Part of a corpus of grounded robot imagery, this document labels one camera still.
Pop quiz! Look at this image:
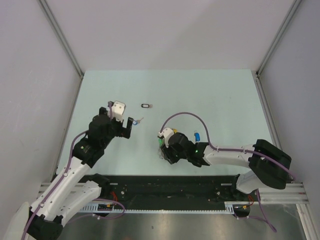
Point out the metal keyring holder red handle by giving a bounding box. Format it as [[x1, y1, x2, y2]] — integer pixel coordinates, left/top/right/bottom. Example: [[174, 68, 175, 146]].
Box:
[[158, 147, 167, 161]]

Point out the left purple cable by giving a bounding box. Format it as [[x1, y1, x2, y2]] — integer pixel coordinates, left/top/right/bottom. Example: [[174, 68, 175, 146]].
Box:
[[21, 101, 126, 240]]

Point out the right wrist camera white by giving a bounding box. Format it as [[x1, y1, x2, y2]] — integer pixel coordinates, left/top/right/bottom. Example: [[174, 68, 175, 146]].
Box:
[[157, 127, 175, 148]]

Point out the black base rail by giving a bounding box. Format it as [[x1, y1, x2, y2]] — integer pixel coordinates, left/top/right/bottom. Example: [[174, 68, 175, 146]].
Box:
[[106, 175, 257, 211]]

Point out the white cable duct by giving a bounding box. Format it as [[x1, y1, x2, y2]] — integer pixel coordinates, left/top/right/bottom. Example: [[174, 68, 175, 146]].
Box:
[[79, 202, 241, 215]]

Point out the purple cable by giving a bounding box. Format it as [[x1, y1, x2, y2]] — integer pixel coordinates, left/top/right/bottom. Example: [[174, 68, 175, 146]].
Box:
[[21, 101, 126, 240], [159, 111, 296, 233]]

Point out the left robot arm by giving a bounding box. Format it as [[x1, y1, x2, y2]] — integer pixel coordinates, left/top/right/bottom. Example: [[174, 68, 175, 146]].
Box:
[[21, 101, 133, 240]]

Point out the blue tag key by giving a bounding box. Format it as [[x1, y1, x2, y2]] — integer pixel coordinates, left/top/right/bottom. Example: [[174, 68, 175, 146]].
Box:
[[193, 130, 201, 143], [132, 117, 144, 126]]

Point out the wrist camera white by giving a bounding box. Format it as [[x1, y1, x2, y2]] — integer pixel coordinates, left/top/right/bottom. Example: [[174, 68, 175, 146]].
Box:
[[107, 101, 126, 123], [157, 127, 175, 148]]

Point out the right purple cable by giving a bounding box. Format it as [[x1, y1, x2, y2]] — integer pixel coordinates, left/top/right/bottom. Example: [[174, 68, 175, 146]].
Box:
[[159, 111, 296, 233]]

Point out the black key tag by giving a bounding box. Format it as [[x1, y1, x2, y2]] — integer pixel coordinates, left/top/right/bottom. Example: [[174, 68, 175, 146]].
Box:
[[140, 103, 153, 109]]

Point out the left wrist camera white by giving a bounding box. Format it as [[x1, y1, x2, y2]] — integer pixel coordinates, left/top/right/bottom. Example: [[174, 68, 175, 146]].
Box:
[[107, 101, 126, 123]]

